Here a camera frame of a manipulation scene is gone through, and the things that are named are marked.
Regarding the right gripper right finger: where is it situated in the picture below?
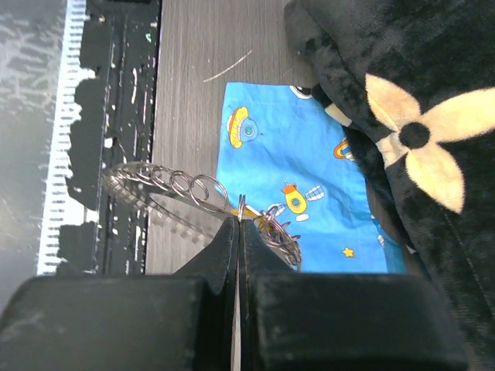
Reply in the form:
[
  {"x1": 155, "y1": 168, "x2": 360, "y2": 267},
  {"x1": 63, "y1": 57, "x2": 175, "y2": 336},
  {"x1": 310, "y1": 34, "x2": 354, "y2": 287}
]
[{"x1": 238, "y1": 220, "x2": 468, "y2": 370}]

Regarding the large metal keyring with rings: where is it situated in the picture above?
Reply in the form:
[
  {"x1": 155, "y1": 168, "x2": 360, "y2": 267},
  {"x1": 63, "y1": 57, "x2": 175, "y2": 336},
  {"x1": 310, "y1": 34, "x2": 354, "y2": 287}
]
[{"x1": 102, "y1": 162, "x2": 302, "y2": 271}]

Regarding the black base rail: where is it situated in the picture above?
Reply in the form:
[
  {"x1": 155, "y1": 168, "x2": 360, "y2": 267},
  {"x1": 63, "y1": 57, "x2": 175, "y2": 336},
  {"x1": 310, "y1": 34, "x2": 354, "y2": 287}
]
[{"x1": 56, "y1": 1, "x2": 162, "y2": 276}]

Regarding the blue cartoon print cloth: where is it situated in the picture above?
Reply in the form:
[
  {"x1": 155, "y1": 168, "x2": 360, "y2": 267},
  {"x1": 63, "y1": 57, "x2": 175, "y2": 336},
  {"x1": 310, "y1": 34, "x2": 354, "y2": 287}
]
[{"x1": 217, "y1": 82, "x2": 406, "y2": 274}]

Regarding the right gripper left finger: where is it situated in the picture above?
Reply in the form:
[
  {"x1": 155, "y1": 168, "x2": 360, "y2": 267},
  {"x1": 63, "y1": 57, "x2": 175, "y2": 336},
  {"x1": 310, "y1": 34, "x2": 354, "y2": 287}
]
[{"x1": 1, "y1": 218, "x2": 237, "y2": 370}]

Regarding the white slotted cable duct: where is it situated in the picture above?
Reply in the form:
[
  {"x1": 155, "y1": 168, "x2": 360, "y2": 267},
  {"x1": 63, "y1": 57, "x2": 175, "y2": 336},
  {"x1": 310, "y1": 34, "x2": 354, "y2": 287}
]
[{"x1": 36, "y1": 0, "x2": 96, "y2": 275}]

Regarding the black floral plush pillow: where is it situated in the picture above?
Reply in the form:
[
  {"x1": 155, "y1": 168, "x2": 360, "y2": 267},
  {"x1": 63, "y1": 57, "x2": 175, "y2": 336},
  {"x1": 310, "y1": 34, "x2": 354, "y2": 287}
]
[{"x1": 284, "y1": 1, "x2": 494, "y2": 370}]

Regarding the yellow key tag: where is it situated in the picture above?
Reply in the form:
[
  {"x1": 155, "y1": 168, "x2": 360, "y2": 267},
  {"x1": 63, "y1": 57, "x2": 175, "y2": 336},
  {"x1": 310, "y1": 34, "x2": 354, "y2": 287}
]
[{"x1": 230, "y1": 205, "x2": 265, "y2": 220}]

